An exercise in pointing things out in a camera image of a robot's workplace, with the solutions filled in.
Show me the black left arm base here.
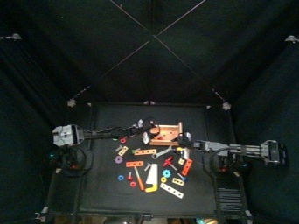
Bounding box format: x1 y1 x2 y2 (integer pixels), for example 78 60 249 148
58 145 95 178

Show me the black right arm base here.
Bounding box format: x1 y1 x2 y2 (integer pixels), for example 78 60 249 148
202 147 246 177

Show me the short white toy bar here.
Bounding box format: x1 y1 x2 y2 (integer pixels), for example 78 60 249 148
142 131 153 145
182 147 193 160

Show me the wooden toy toolbox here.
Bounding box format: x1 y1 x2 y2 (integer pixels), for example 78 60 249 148
149 122 185 147

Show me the orange holed toy bar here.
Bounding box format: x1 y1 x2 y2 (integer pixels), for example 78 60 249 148
135 149 158 156

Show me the grey toy wrench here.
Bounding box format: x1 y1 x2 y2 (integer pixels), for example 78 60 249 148
151 146 174 160

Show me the red toy cross wrench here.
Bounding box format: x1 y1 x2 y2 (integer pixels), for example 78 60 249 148
162 156 179 172

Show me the red-orange holed toy bar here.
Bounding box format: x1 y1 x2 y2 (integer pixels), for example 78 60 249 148
182 157 194 177

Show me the orange toy hammer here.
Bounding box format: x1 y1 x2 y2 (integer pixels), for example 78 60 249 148
126 160 146 192

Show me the long white holed bar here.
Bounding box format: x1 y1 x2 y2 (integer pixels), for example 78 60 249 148
159 182 185 200

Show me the white toy saw yellow handle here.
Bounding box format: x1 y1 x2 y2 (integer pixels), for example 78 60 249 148
145 163 161 193

